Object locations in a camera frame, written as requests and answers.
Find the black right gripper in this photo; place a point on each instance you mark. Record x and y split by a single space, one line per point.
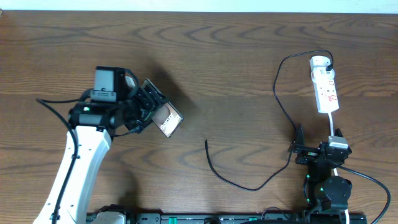
308 155

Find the white power strip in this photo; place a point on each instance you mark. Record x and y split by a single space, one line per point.
325 90

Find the white charger plug adapter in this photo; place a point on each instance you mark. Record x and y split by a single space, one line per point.
319 61

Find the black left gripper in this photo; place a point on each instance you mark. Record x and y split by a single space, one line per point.
148 101

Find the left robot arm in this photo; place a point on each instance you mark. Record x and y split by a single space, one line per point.
91 129

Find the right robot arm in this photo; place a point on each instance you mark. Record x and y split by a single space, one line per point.
326 192

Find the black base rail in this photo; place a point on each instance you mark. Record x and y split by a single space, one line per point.
272 216

